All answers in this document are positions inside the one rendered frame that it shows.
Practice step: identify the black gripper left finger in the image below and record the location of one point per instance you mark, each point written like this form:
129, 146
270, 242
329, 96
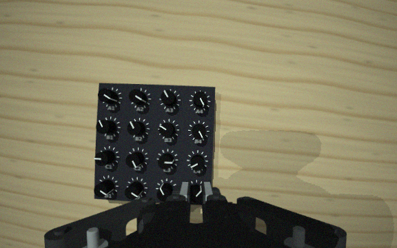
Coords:
108, 227

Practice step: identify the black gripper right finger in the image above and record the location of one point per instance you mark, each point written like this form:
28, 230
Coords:
284, 226

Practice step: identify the black knob box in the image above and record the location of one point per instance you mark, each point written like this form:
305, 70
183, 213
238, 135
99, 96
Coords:
173, 128

